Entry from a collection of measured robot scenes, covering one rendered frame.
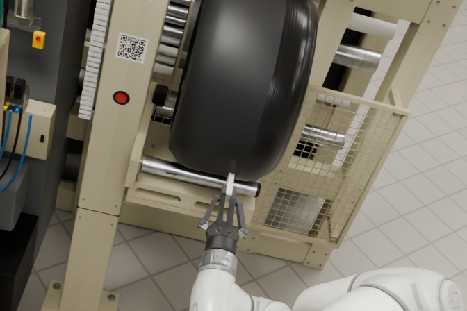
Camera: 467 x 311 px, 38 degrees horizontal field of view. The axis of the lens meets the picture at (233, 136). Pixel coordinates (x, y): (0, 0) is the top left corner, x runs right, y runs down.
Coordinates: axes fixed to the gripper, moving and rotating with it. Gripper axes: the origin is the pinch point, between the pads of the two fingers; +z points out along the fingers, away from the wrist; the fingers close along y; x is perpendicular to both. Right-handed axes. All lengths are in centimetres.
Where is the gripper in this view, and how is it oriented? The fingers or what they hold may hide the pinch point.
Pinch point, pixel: (228, 186)
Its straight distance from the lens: 176.6
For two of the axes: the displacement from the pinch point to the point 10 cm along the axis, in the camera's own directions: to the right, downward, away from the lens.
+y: -9.6, -2.3, -1.2
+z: 1.1, -7.7, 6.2
